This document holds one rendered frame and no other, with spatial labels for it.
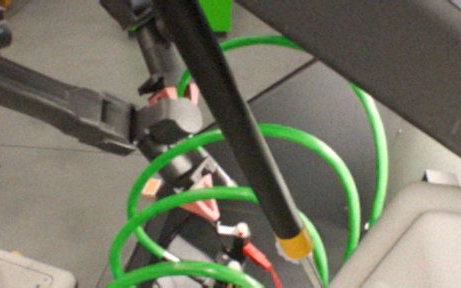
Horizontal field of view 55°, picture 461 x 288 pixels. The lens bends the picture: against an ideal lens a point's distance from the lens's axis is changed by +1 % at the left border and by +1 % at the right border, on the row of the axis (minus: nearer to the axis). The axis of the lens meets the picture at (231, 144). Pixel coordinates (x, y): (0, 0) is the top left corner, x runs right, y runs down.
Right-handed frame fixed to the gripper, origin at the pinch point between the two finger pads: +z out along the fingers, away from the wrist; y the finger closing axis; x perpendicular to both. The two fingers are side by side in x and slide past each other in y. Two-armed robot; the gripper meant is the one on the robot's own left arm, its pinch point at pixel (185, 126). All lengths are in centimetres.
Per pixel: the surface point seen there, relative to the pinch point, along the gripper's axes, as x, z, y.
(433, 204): -54, 18, -30
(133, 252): 21.9, 18.1, -6.7
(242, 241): -4.0, 22.3, -0.1
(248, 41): -22.1, -4.9, -0.8
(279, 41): -26.4, -2.5, 0.2
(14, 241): 167, -3, 8
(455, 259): -55, 20, -32
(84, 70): 242, -119, 108
